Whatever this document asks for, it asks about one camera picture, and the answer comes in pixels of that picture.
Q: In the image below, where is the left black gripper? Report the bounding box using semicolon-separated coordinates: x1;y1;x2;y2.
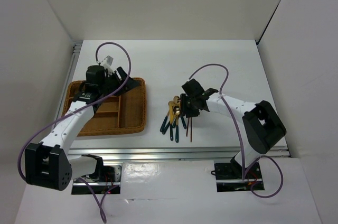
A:
99;67;139;97

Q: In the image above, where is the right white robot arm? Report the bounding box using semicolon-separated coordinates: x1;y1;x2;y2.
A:
180;79;287;178

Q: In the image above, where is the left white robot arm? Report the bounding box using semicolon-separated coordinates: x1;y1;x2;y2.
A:
24;65;139;191

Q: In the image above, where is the wicker cutlery tray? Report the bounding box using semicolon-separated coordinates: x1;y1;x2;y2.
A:
78;77;147;137

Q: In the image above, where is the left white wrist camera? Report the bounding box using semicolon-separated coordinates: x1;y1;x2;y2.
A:
100;55;114;75

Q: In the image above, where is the aluminium table rail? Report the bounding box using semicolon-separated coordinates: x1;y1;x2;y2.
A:
65;145;291;161

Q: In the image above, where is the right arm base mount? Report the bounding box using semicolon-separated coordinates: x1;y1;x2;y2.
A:
210;158;265;192

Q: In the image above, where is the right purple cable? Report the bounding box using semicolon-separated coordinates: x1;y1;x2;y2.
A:
187;63;285;199

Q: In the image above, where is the purple cable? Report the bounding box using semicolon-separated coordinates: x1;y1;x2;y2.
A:
17;41;132;224
187;63;285;199

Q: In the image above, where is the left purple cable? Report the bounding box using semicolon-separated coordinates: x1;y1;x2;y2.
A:
17;41;132;224

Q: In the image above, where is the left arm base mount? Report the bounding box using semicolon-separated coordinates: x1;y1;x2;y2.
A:
70;154;122;195

